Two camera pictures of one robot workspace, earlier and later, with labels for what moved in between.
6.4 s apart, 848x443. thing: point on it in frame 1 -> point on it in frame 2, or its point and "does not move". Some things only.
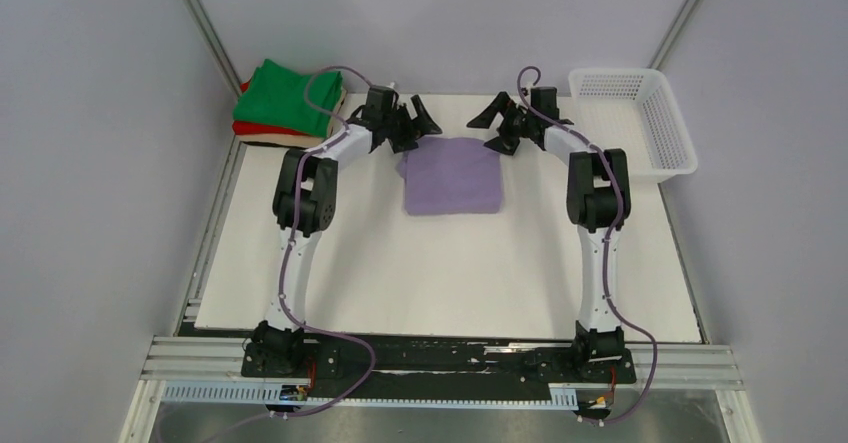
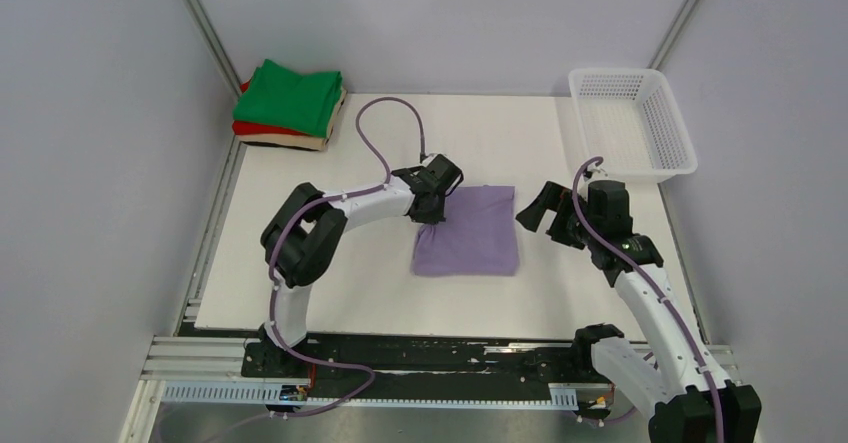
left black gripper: [421, 124] -> [432, 217]
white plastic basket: [633, 110] does not move
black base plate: [340, 361] does not move
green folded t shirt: [278, 95] does not move
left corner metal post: [202, 21] does not move
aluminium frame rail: [707, 367] does not move
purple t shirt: [452, 175] -> [478, 236]
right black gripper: [507, 144] -> [553, 198]
